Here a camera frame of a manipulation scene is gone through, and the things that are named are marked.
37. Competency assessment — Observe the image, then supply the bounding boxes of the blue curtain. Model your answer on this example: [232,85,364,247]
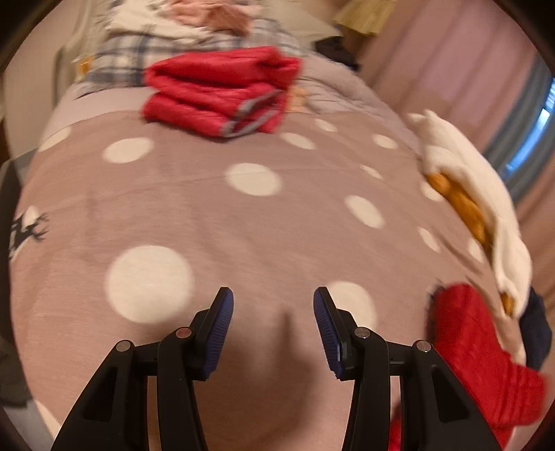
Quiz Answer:
[481,56,555,204]

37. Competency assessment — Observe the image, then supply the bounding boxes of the navy blue garment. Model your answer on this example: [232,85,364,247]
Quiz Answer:
[518,288,553,369]

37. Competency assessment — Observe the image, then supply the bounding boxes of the white printed cloth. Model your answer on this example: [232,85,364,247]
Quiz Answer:
[106,0,217,44]

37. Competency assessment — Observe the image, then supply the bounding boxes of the pink cloth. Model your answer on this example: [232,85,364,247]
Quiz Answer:
[169,0,261,35]

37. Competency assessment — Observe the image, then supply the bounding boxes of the grey quilt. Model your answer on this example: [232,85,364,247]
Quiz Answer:
[282,56,417,126]

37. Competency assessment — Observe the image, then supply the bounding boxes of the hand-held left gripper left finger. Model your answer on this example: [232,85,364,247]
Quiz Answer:
[50,286,235,451]

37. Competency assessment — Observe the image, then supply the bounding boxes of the yellow cloth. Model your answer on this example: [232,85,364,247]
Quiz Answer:
[334,0,391,37]

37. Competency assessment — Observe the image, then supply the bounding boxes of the pink polka dot blanket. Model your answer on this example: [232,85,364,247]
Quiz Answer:
[9,106,534,451]

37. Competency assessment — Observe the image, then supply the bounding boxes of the white fleece garment orange lining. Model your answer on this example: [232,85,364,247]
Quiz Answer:
[407,109,533,319]

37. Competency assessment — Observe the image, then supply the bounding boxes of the folded red puffer jacket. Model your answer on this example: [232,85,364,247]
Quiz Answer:
[142,45,303,139]

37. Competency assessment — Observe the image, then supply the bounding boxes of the dark garment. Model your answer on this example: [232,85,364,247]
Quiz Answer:
[314,35,362,72]

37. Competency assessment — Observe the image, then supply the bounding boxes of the red puffer jacket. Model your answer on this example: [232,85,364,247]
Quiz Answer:
[142,45,303,139]
[387,283,548,451]

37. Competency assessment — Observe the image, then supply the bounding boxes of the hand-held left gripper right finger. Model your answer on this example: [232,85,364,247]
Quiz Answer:
[313,286,504,451]

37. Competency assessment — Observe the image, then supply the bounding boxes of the pink curtain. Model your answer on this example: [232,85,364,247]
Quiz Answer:
[360,0,555,161]
[512,191,555,296]

